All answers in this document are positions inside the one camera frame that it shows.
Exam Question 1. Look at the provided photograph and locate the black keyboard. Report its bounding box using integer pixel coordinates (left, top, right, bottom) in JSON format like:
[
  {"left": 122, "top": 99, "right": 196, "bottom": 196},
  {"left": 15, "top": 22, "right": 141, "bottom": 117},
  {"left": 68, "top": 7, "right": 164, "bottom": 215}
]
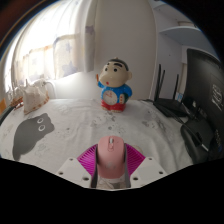
[{"left": 0, "top": 104, "right": 22, "bottom": 127}]

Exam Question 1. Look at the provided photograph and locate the black monitor stand base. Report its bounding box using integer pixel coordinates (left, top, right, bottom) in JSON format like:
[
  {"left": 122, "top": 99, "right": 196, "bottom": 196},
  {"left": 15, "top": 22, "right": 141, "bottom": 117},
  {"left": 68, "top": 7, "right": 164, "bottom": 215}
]
[{"left": 180, "top": 117, "right": 215, "bottom": 165}]

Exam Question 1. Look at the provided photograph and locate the pink computer mouse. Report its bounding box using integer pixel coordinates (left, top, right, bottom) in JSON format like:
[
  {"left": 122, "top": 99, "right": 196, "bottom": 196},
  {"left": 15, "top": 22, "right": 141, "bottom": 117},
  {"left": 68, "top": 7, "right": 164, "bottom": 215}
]
[{"left": 95, "top": 135, "right": 129, "bottom": 181}]

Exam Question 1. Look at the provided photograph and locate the black router with antennas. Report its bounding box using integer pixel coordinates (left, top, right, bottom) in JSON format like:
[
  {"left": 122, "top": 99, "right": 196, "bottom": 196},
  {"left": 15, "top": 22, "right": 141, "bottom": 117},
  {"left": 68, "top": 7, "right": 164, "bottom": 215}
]
[{"left": 152, "top": 63, "right": 193, "bottom": 118}]

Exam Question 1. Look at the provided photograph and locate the large white conch shell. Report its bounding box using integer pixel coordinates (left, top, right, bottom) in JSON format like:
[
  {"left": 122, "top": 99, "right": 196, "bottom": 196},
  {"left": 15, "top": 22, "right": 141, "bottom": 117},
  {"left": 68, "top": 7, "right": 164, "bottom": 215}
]
[{"left": 22, "top": 77, "right": 51, "bottom": 116}]

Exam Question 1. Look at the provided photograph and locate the cartoon boy figurine clock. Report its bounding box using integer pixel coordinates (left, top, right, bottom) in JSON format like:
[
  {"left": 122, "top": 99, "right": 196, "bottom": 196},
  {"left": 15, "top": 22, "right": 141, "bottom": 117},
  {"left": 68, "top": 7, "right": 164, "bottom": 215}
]
[{"left": 96, "top": 56, "right": 134, "bottom": 114}]

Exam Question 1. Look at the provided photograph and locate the white printed tablecloth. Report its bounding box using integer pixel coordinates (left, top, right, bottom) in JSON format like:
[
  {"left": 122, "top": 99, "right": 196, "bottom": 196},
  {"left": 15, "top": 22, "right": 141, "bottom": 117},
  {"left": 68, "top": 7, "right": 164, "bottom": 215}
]
[{"left": 0, "top": 97, "right": 195, "bottom": 191}]

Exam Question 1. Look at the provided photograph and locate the black computer monitor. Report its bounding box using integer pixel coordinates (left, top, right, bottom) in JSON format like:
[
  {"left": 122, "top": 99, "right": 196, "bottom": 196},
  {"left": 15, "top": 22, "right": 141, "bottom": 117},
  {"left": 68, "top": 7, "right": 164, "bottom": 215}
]
[{"left": 185, "top": 47, "right": 224, "bottom": 162}]

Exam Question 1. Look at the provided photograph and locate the white wall shelf unit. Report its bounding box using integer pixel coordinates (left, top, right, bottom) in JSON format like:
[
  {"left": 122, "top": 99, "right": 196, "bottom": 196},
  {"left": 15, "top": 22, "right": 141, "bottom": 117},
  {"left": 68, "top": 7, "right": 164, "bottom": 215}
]
[{"left": 149, "top": 0, "right": 208, "bottom": 102}]

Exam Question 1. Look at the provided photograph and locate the wooden model sailing ship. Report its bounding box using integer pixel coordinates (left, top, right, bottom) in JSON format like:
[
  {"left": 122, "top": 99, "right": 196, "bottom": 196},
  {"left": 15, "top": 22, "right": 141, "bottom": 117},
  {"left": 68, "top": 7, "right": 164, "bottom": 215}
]
[{"left": 5, "top": 82, "right": 26, "bottom": 108}]

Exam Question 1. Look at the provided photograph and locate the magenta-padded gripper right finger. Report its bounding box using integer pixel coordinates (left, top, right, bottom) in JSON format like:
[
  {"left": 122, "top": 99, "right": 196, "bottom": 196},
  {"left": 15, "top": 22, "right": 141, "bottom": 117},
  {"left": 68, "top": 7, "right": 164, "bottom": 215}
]
[{"left": 124, "top": 143, "right": 168, "bottom": 190}]

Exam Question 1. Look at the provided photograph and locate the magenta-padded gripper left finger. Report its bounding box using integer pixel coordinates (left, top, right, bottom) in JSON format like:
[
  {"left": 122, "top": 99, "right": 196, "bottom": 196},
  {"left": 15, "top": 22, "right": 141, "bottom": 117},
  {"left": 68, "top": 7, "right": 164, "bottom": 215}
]
[{"left": 55, "top": 143, "right": 101, "bottom": 190}]

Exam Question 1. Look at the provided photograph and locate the grey cat-shaped mouse pad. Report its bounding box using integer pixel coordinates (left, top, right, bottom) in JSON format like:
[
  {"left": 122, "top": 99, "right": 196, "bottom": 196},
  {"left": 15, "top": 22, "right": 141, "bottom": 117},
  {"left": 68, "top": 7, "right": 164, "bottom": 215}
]
[{"left": 11, "top": 112, "right": 56, "bottom": 162}]

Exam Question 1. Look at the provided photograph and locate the white star-print curtain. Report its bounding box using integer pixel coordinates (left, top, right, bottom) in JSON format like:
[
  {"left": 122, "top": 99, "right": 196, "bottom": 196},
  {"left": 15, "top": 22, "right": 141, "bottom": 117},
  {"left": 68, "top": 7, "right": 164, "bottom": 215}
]
[{"left": 2, "top": 0, "right": 98, "bottom": 102}]

